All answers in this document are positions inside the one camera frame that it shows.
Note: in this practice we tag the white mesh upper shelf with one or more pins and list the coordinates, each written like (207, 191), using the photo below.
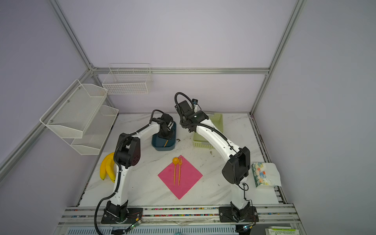
(71, 115)

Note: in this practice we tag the white mesh shelf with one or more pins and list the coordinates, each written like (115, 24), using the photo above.
(71, 115)
(94, 138)

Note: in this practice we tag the pink paper napkin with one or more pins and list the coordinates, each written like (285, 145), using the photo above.
(190, 175)

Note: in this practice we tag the orange plastic fork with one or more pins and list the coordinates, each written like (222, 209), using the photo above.
(179, 173)

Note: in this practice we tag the white mesh lower shelf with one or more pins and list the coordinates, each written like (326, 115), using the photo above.
(94, 138)

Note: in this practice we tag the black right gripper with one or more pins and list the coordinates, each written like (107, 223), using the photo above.
(181, 121)

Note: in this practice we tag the yellow banana bunch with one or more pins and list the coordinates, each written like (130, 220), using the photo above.
(107, 168)

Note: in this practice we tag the white wire wall basket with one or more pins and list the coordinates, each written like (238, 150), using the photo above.
(128, 79)

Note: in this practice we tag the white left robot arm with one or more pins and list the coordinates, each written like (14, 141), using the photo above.
(127, 154)

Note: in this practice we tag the yellow plastic spoon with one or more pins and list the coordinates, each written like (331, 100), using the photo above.
(175, 162)

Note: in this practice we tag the colourful tissue pack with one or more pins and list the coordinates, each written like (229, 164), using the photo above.
(266, 175)

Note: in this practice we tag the dark teal plastic bin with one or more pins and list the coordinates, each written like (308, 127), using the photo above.
(161, 144)

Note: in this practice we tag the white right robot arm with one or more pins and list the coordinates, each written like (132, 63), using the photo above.
(237, 159)

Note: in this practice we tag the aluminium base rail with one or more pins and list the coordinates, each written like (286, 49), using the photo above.
(182, 220)

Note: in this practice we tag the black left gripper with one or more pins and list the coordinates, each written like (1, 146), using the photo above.
(168, 137)

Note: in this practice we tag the aluminium frame post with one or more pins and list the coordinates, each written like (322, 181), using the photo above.
(279, 51)

